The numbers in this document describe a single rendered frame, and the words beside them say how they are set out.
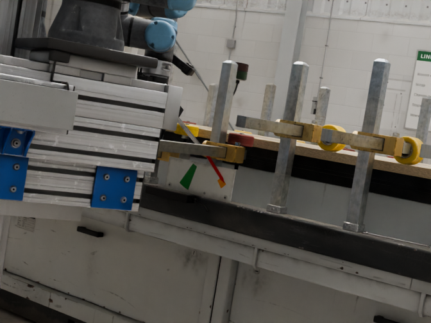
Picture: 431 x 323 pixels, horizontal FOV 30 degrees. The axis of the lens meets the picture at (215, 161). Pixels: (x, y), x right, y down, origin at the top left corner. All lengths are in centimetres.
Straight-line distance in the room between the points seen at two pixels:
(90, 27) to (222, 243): 109
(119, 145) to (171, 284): 135
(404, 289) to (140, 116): 92
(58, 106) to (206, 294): 145
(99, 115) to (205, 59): 935
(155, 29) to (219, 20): 890
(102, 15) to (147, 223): 120
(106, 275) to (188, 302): 40
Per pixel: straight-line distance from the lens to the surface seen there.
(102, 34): 157
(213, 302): 274
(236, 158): 242
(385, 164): 235
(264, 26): 1056
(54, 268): 330
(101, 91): 158
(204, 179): 247
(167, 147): 221
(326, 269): 228
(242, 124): 205
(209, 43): 1092
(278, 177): 233
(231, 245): 245
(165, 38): 201
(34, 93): 141
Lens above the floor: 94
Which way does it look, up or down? 3 degrees down
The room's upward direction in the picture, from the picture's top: 9 degrees clockwise
